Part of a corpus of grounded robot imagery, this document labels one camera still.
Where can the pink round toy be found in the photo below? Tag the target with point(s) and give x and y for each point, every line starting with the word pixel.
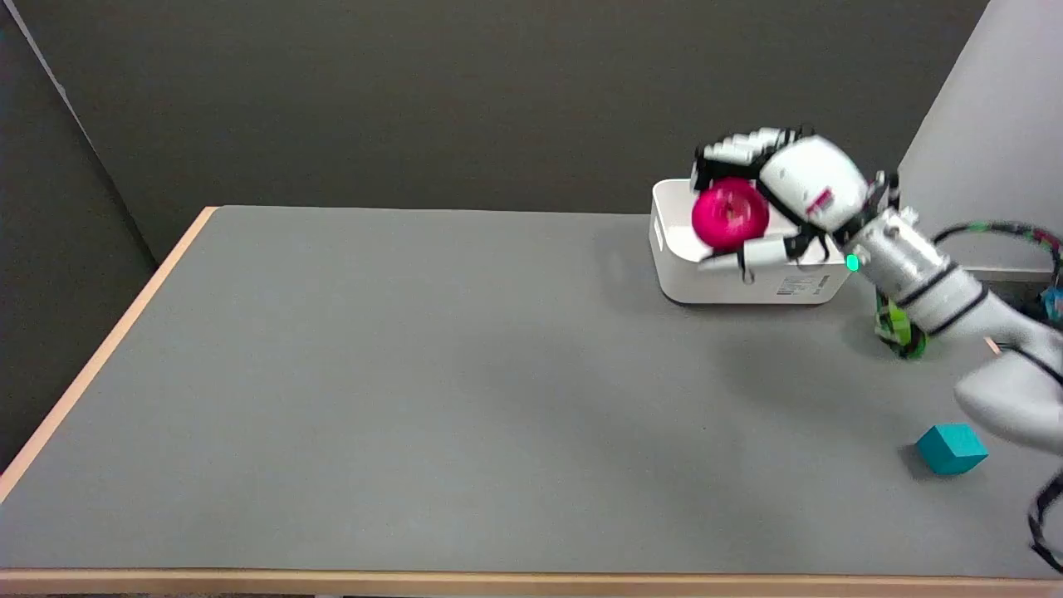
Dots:
pixel 730 214

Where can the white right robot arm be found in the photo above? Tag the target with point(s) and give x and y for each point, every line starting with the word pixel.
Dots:
pixel 947 303

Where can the white plastic box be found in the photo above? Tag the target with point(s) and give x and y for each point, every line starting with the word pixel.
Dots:
pixel 731 270

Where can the teal cube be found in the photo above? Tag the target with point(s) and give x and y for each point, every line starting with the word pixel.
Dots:
pixel 951 449

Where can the green toy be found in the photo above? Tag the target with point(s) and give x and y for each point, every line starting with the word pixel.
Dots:
pixel 898 328

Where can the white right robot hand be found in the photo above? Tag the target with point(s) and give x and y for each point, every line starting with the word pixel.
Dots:
pixel 810 187

